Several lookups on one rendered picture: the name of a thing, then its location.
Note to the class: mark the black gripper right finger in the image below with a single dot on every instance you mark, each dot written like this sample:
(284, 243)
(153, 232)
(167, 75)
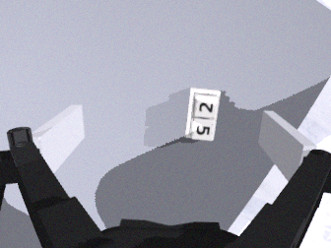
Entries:
(285, 223)

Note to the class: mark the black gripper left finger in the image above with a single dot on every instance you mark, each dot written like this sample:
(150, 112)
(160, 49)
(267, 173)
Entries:
(58, 220)

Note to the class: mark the white digit cube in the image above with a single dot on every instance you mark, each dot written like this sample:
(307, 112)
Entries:
(202, 128)
(205, 105)

